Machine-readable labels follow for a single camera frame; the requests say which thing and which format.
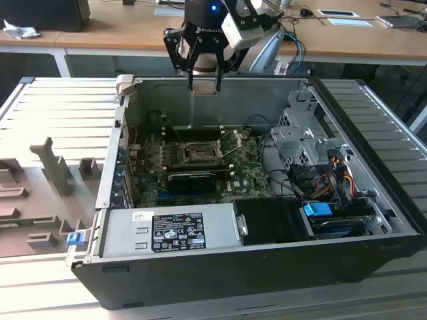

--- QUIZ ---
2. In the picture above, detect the crumpled white paper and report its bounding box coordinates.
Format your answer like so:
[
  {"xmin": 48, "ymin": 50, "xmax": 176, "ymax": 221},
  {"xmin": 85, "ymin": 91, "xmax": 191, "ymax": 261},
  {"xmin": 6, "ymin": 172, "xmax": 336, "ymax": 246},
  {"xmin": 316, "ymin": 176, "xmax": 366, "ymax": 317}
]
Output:
[{"xmin": 2, "ymin": 18, "xmax": 41, "ymax": 40}]

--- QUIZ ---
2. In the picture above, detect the black power supply label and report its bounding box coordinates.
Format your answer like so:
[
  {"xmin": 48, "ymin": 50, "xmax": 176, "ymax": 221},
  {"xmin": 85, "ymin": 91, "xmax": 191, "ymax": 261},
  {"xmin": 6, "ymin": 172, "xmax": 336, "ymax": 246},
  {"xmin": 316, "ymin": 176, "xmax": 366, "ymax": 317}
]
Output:
[{"xmin": 151, "ymin": 212, "xmax": 207, "ymax": 251}]

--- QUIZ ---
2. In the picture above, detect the black open PC case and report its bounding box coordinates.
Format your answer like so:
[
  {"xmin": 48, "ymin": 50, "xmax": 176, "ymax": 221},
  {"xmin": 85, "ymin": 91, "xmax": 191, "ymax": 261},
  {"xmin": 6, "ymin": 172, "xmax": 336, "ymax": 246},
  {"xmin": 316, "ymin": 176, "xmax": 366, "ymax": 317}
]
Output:
[{"xmin": 65, "ymin": 75, "xmax": 427, "ymax": 311}]

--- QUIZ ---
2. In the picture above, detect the light blue cable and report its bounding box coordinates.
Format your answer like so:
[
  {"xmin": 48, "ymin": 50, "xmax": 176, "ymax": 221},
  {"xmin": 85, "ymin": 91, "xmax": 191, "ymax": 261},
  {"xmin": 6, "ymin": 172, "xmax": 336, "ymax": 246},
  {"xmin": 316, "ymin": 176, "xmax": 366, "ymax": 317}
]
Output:
[{"xmin": 285, "ymin": 31, "xmax": 306, "ymax": 76}]

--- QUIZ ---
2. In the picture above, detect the large black box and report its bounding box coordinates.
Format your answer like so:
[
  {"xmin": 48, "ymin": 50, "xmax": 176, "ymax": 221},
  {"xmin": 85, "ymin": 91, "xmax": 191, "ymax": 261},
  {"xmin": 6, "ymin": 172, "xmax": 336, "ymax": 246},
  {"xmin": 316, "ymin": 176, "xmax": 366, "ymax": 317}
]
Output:
[{"xmin": 0, "ymin": 0, "xmax": 91, "ymax": 33}]

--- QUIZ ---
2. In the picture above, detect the black RAM slot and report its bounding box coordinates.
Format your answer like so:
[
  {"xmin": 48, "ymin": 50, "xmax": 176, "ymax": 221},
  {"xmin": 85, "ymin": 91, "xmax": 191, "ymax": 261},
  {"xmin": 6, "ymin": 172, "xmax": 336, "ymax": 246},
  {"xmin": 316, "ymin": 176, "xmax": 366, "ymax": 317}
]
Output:
[
  {"xmin": 163, "ymin": 125, "xmax": 225, "ymax": 141},
  {"xmin": 165, "ymin": 162, "xmax": 234, "ymax": 177}
]

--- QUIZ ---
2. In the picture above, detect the black CPU socket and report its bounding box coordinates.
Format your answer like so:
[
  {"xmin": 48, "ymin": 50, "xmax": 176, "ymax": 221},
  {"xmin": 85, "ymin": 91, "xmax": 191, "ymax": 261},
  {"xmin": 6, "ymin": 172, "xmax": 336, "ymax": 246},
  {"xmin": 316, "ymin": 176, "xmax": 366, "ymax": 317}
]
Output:
[{"xmin": 176, "ymin": 139, "xmax": 223, "ymax": 166}]

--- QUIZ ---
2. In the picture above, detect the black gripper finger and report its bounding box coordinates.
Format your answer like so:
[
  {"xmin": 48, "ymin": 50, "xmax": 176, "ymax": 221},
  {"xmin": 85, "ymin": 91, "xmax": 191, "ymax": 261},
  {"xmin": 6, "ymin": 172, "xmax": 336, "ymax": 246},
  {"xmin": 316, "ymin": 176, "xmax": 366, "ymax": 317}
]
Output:
[
  {"xmin": 213, "ymin": 37, "xmax": 250, "ymax": 93},
  {"xmin": 163, "ymin": 28, "xmax": 203, "ymax": 91}
]

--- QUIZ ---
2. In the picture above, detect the brown parts rack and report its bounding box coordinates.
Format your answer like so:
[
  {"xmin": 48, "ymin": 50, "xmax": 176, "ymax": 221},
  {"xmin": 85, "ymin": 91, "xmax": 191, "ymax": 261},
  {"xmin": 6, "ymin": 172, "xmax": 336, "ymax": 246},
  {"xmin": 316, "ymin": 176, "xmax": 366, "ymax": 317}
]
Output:
[{"xmin": 0, "ymin": 136, "xmax": 104, "ymax": 258}]

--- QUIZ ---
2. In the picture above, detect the silver metal drive cage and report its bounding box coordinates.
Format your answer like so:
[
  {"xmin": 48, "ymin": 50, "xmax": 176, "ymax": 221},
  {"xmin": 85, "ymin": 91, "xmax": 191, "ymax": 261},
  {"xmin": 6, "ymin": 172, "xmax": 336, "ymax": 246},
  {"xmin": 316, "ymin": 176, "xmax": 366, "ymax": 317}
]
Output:
[{"xmin": 270, "ymin": 88, "xmax": 354, "ymax": 167}]

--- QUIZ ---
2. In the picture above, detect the blue disk carrier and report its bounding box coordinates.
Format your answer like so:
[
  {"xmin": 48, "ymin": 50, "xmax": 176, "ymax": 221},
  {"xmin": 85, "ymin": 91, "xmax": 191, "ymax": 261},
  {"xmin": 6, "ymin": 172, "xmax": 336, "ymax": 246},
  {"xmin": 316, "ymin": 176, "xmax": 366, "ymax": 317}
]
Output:
[{"xmin": 302, "ymin": 201, "xmax": 374, "ymax": 240}]

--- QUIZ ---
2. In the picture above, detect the silver CPU plate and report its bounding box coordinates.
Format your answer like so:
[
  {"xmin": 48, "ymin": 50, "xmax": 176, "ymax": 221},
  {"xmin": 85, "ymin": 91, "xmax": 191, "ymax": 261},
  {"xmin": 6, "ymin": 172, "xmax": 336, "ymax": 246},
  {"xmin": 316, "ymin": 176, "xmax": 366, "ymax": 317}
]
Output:
[{"xmin": 192, "ymin": 81, "xmax": 220, "ymax": 97}]

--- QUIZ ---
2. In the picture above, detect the beige case latch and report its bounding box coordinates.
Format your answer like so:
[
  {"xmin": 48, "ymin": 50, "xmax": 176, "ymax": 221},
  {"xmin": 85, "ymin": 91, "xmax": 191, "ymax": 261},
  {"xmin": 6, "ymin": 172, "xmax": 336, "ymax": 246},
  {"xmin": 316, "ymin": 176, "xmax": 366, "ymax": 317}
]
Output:
[{"xmin": 115, "ymin": 73, "xmax": 136, "ymax": 99}]

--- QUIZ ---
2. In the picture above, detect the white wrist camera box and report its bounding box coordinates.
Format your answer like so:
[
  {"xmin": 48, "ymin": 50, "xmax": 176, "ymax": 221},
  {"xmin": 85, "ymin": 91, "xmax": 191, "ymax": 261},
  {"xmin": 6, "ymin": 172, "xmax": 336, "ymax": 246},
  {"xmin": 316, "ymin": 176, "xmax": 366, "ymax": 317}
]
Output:
[{"xmin": 221, "ymin": 12, "xmax": 265, "ymax": 51}]

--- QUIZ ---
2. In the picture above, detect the silver power supply unit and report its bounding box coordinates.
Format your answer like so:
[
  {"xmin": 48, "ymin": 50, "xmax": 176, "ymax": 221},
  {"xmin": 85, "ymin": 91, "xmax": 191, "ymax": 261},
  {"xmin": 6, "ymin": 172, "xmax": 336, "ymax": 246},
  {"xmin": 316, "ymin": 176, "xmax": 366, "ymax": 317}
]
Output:
[{"xmin": 101, "ymin": 203, "xmax": 241, "ymax": 259}]

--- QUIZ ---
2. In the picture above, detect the yellow orange wire bundle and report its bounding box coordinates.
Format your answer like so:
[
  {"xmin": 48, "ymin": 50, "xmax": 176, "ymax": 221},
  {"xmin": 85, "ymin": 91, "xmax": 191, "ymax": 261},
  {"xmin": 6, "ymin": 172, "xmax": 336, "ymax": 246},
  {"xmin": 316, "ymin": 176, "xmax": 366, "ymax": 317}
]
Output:
[{"xmin": 313, "ymin": 171, "xmax": 355, "ymax": 201}]

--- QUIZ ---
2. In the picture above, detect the wooden desk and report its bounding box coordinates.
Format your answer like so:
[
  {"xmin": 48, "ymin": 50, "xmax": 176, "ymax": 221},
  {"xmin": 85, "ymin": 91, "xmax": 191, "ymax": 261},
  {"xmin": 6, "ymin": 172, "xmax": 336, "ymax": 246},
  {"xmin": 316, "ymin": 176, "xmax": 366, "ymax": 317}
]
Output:
[{"xmin": 0, "ymin": 0, "xmax": 427, "ymax": 67}]

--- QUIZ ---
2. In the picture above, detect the green RAM stick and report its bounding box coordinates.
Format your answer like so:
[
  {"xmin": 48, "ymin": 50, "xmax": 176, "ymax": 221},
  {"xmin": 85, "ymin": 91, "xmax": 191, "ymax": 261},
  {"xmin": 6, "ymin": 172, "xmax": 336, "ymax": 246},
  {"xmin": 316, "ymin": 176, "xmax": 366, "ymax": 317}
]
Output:
[{"xmin": 0, "ymin": 218, "xmax": 55, "ymax": 228}]

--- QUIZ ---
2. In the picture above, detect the green motherboard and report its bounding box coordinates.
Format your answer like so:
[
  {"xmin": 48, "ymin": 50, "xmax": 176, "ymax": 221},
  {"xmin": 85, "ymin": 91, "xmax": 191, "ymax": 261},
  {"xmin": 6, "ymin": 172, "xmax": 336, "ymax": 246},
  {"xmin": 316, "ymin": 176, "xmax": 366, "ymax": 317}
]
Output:
[{"xmin": 128, "ymin": 126, "xmax": 276, "ymax": 209}]

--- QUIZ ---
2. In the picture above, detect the black graphics card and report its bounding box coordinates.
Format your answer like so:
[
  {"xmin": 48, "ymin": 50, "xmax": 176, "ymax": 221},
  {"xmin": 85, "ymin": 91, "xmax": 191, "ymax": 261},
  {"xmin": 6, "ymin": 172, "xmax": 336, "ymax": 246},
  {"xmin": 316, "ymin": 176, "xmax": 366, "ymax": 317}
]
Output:
[{"xmin": 166, "ymin": 171, "xmax": 217, "ymax": 195}]

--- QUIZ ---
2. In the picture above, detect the grey laptop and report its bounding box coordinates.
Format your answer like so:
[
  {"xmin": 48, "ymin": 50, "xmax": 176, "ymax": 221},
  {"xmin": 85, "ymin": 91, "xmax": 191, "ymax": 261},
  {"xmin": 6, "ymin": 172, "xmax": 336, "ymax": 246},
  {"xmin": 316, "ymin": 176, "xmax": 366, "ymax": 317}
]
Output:
[{"xmin": 376, "ymin": 13, "xmax": 426, "ymax": 30}]

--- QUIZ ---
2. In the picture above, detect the metal socket cover frame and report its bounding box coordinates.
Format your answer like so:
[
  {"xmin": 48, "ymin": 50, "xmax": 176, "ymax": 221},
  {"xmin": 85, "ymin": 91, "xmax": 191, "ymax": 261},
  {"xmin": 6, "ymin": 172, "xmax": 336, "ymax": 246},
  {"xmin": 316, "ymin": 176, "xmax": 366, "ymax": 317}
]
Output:
[{"xmin": 215, "ymin": 129, "xmax": 243, "ymax": 158}]

